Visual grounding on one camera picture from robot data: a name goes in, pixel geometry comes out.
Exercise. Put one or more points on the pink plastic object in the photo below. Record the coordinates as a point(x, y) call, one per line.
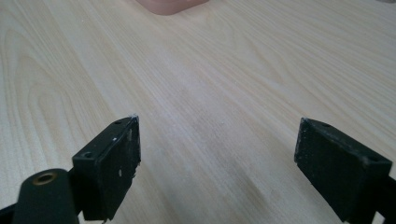
point(169, 5)

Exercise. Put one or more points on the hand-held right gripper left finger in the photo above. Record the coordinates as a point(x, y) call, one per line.
point(106, 168)

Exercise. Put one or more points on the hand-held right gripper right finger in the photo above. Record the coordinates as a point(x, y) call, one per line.
point(339, 174)

